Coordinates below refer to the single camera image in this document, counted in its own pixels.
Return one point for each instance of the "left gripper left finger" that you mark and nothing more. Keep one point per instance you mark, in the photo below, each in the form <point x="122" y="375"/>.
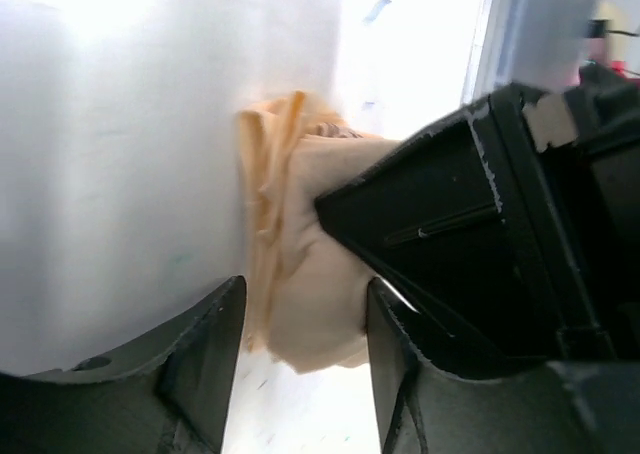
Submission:
<point x="166" y="391"/>

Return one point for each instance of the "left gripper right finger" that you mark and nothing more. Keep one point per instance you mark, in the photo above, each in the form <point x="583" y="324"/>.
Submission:
<point x="558" y="407"/>

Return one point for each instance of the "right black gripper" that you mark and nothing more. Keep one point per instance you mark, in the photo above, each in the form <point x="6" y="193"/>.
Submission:
<point x="511" y="225"/>

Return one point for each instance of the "beige underwear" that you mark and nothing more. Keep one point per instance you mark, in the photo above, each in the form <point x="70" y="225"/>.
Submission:
<point x="306" y="294"/>

